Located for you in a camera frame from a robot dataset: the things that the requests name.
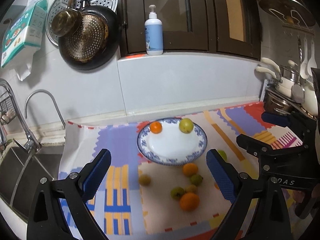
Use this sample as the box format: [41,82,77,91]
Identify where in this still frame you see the thin curved steel faucet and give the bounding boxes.
[24,89,66,129]

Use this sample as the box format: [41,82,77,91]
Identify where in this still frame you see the black frying pan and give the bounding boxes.
[58,0,121,71]

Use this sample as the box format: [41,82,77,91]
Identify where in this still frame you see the white blue pump bottle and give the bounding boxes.
[144,4,163,56]

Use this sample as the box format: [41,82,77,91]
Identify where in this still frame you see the hanging steel spatula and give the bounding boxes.
[292,36,304,104]

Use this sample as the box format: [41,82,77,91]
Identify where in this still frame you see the green apple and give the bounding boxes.
[217,150,228,162]

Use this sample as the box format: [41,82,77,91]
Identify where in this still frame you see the white ceramic jug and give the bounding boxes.
[302,81,318,117]

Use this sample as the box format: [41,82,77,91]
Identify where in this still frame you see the brown kiwi fruit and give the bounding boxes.
[138,174,151,186]

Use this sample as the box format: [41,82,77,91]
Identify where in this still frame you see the hanging white ladle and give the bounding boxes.
[298,37,309,80]

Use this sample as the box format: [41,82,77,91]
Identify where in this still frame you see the teal white cardboard box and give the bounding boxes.
[1,0,48,68]

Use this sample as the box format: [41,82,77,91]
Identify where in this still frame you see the white handled pot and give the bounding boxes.
[255,57,299,98]

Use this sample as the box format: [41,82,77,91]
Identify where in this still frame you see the wire basket on faucet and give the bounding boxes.
[0,92,16,125]

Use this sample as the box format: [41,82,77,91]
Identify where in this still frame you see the small yellow-green fruit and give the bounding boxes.
[190,174,203,186]

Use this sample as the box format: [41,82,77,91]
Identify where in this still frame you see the steel kitchen sink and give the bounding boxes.
[1,146,64,221]

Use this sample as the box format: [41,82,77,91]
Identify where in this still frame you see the colourful patterned table cloth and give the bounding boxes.
[59,103,290,239]

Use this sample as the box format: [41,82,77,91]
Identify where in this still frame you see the small brass saucepan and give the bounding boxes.
[51,0,82,37]

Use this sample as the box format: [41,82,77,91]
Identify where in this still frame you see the chrome pull-down faucet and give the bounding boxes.
[0,78,42,153]

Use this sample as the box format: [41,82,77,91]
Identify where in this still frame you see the large yellow-green apple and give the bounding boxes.
[179,118,194,134]

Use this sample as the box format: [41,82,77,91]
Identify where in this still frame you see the small green tomato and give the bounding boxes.
[170,186,185,200]

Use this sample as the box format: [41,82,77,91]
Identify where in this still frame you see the blue rimmed white plate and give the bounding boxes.
[137,118,208,166]

